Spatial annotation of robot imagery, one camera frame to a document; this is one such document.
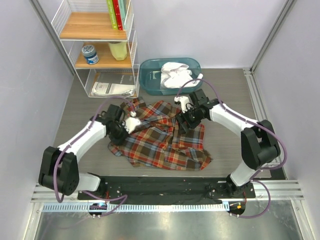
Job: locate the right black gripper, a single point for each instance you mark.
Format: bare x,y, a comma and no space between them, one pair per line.
181,118

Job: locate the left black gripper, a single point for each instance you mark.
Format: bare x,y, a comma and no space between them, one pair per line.
119,141

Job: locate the plaid flannel long sleeve shirt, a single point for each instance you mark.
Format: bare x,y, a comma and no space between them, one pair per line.
157,142

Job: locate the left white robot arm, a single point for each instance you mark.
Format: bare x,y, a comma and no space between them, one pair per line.
59,169

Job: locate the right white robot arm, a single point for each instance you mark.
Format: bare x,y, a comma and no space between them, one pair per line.
258,142

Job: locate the white long sleeve shirt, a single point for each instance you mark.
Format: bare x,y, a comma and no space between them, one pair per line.
174,75

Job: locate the grey white booklet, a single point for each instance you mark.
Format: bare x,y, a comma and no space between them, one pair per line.
111,84

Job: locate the teal plastic basin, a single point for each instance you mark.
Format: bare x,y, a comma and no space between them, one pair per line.
150,76

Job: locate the yellow plastic container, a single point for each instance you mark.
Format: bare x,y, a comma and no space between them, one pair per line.
118,50

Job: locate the blue white jar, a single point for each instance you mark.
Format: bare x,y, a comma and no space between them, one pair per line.
90,54

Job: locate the red book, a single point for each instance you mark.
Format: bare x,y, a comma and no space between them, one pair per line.
117,14

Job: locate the teal book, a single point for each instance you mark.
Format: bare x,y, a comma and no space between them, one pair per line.
123,10

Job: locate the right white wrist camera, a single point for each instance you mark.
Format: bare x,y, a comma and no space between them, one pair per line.
184,103

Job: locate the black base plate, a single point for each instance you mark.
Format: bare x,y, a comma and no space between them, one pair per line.
156,188

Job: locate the white wire wooden shelf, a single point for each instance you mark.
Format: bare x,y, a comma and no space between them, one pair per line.
87,22

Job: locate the white slotted cable duct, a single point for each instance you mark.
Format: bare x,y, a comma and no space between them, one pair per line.
95,207

